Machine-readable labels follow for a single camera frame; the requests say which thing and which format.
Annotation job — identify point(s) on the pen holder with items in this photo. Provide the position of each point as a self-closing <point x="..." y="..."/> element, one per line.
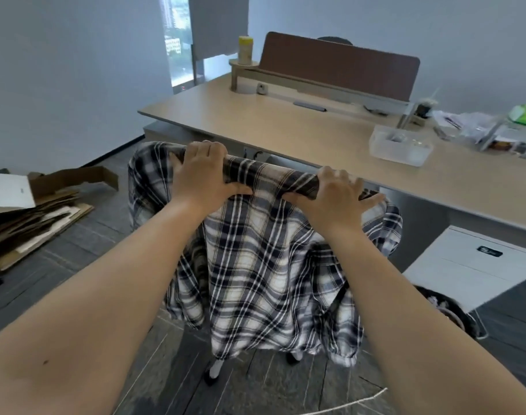
<point x="423" y="111"/>

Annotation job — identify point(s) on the person's left hand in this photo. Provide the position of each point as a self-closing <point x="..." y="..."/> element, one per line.
<point x="200" y="177"/>

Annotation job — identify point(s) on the grey bar-shaped gadget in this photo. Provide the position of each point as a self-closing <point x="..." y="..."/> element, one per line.
<point x="309" y="106"/>

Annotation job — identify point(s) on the green packet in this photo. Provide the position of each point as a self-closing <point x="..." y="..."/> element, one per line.
<point x="525" y="115"/>

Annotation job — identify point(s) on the small white device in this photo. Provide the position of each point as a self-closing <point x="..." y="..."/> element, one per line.
<point x="261" y="88"/>

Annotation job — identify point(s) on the pile of flattened cardboard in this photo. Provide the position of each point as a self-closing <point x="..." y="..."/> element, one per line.
<point x="42" y="211"/>

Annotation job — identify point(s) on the yellow-lidded canister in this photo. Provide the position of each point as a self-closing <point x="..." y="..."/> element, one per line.
<point x="244" y="49"/>

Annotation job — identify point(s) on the person's right middle finger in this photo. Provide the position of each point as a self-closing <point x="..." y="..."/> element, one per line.
<point x="341" y="179"/>

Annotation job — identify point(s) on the brown desk divider panel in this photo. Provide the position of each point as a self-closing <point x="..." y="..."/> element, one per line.
<point x="340" y="66"/>

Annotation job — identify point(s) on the window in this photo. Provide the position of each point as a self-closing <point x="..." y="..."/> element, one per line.
<point x="176" y="43"/>

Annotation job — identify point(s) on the person's left thumb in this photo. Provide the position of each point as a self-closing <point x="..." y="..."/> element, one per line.
<point x="237" y="190"/>

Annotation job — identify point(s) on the black and white plaid shirt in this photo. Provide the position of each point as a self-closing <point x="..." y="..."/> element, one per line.
<point x="263" y="263"/>

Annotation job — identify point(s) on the light wooden desk shelf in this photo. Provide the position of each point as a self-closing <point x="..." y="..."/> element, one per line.
<point x="263" y="75"/>

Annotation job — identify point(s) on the white drawer cabinet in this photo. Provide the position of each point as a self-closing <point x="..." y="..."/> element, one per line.
<point x="470" y="267"/>

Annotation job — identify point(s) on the beige office desk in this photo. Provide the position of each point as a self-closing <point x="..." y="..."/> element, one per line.
<point x="314" y="138"/>

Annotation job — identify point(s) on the person's right forearm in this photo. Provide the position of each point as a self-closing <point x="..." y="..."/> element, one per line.
<point x="414" y="332"/>

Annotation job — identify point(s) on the person's left forearm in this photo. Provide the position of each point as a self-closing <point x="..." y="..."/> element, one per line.
<point x="103" y="306"/>

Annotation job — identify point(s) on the black office chair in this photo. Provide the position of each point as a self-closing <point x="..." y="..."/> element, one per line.
<point x="335" y="40"/>

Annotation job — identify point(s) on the grey roller blind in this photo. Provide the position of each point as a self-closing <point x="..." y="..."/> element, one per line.
<point x="219" y="23"/>

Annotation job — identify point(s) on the person's right hand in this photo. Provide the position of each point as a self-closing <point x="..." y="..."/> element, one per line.
<point x="332" y="205"/>

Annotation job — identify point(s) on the office chair with white legs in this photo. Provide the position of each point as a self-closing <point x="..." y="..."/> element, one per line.
<point x="214" y="371"/>

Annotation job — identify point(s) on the clear plastic container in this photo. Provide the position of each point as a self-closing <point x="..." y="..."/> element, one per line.
<point x="399" y="146"/>

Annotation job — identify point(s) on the black-lined trash bin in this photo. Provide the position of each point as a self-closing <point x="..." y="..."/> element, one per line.
<point x="448" y="309"/>

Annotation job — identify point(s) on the white paper box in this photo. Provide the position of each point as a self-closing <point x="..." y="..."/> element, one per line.
<point x="7" y="192"/>

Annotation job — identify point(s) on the pile of clear plastic bags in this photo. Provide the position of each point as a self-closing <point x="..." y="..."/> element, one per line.
<point x="483" y="131"/>

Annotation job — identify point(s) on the person's right little finger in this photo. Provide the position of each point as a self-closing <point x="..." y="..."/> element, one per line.
<point x="372" y="201"/>

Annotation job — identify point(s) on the person's right thumb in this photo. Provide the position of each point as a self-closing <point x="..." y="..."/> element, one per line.
<point x="298" y="199"/>

